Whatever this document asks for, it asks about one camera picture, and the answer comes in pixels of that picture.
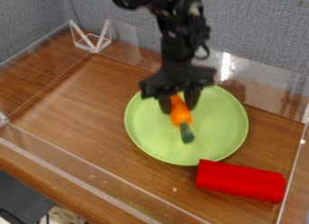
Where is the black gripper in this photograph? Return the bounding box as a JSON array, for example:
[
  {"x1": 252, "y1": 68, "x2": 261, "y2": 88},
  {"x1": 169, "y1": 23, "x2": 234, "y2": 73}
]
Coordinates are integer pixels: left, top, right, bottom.
[{"x1": 139, "y1": 65, "x2": 217, "y2": 115}]

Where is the red rectangular block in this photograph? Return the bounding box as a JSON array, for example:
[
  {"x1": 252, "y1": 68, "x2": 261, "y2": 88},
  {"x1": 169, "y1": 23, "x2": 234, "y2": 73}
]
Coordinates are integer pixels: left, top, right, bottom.
[{"x1": 195, "y1": 159, "x2": 286, "y2": 202}]

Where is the black cable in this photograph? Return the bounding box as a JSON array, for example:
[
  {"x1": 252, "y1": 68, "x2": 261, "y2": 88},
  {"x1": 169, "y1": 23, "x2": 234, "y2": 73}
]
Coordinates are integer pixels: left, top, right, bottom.
[{"x1": 194, "y1": 43, "x2": 213, "y2": 61}]

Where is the clear acrylic corner bracket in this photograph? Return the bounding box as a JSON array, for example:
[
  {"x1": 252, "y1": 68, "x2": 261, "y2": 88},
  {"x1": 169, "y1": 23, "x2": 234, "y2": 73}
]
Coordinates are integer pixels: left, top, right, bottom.
[{"x1": 68, "y1": 20, "x2": 113, "y2": 53}]

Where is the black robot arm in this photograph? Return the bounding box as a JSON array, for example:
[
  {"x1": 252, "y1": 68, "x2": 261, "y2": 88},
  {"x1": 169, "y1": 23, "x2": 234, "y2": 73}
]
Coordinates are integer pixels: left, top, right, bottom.
[{"x1": 113, "y1": 0, "x2": 217, "y2": 114}]

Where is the green plate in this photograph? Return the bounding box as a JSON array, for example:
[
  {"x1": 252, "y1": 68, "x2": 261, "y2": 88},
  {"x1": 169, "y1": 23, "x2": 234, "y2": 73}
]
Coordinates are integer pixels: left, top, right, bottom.
[{"x1": 125, "y1": 86, "x2": 249, "y2": 166}]

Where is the clear acrylic enclosure wall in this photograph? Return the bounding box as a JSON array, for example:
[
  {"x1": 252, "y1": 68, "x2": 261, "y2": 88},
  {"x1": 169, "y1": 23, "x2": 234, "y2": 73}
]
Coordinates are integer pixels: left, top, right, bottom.
[{"x1": 0, "y1": 22, "x2": 309, "y2": 224}]

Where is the orange toy carrot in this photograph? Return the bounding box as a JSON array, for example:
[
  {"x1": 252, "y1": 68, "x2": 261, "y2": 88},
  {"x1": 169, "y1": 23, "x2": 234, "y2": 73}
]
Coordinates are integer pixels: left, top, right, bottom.
[{"x1": 170, "y1": 94, "x2": 194, "y2": 144}]

